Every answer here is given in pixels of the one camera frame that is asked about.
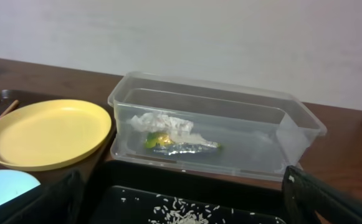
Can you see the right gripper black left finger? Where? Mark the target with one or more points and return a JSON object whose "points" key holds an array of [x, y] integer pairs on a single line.
{"points": [[54, 203]]}

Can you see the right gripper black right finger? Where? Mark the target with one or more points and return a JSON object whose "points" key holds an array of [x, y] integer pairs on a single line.
{"points": [[306, 198]]}

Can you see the light blue bowl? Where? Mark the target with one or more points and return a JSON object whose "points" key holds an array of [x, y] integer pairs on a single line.
{"points": [[14, 183]]}

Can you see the pile of white rice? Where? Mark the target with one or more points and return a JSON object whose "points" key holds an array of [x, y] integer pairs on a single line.
{"points": [[171, 210]]}

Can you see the yellow green snack wrapper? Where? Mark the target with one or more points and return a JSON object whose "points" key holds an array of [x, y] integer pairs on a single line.
{"points": [[160, 142]]}

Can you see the white napkin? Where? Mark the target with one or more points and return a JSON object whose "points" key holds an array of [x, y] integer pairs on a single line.
{"points": [[179, 130]]}

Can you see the black waste tray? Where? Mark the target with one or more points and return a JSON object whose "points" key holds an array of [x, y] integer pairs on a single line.
{"points": [[115, 179]]}

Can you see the yellow plate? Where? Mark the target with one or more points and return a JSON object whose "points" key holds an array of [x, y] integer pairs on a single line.
{"points": [[52, 134]]}

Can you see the right wooden chopstick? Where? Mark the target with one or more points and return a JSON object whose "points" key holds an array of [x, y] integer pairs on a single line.
{"points": [[10, 108]]}

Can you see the brown serving tray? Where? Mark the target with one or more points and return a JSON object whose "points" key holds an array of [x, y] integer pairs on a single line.
{"points": [[85, 167]]}

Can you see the clear plastic bin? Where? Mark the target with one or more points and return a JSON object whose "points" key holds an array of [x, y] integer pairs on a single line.
{"points": [[261, 132]]}

